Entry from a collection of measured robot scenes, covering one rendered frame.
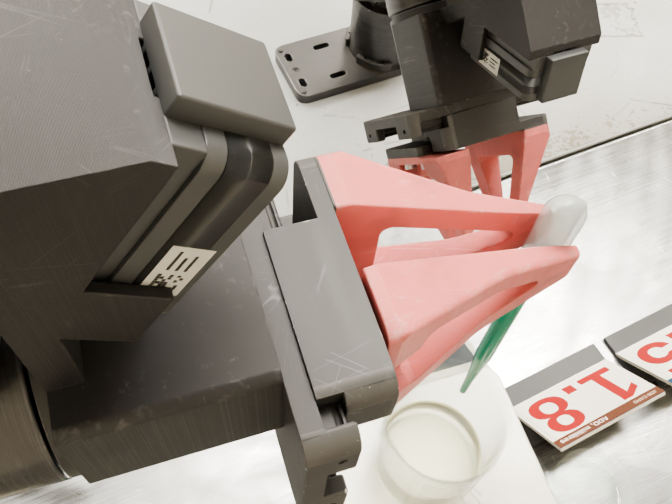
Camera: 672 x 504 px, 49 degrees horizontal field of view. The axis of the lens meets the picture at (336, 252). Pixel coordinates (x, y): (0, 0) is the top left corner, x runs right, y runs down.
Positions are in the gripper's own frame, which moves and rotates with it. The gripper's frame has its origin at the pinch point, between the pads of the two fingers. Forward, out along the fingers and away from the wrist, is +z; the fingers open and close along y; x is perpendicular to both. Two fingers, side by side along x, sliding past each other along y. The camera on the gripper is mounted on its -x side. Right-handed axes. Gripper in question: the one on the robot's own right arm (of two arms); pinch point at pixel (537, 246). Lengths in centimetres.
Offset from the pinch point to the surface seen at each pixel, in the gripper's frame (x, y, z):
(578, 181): 32.5, 20.5, 24.8
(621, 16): 33, 39, 39
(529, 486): 23.6, -3.6, 5.6
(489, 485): 23.7, -2.8, 3.4
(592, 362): 32.0, 4.5, 17.5
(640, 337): 32.0, 5.2, 22.1
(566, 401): 30.6, 1.9, 13.4
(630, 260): 32.4, 11.9, 25.2
